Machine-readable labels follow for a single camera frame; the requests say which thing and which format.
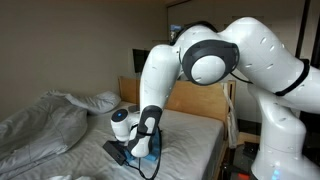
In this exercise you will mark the white hanging bag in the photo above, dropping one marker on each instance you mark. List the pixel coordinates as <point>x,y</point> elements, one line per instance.
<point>232,123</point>

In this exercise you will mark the white sheeted mattress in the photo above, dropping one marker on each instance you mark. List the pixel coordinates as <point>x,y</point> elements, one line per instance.
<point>190,143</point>

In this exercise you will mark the black vertical pole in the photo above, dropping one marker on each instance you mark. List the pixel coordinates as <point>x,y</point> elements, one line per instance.
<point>302,20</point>

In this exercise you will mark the blue cloth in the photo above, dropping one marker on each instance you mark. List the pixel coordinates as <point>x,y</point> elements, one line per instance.
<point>154,150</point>

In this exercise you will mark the black wall monitor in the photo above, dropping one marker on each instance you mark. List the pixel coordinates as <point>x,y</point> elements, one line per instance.
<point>140,60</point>

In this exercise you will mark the grey crumpled duvet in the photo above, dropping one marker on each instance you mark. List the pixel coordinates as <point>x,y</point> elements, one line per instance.
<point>36,130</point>

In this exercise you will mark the grey white pillow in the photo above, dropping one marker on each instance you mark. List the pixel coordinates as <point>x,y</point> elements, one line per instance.
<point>96,101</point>

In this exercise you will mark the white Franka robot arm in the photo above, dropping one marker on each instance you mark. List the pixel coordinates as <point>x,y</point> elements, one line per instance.
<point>266,66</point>

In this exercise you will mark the red orange object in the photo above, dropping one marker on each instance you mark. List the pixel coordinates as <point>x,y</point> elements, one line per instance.
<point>243,176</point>

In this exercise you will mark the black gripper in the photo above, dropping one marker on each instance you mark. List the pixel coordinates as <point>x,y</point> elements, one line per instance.
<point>126,149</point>

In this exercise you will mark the light wooden plank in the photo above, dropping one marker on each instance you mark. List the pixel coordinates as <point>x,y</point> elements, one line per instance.
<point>248,137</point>

